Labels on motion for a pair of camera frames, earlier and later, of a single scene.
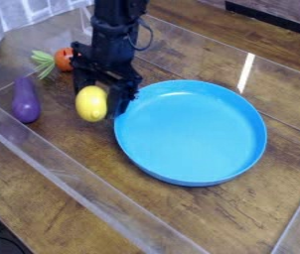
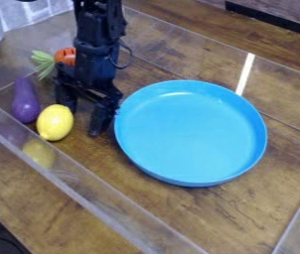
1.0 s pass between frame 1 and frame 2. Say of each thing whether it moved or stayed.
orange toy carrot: stayed
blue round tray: stayed
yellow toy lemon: moved
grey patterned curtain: stayed
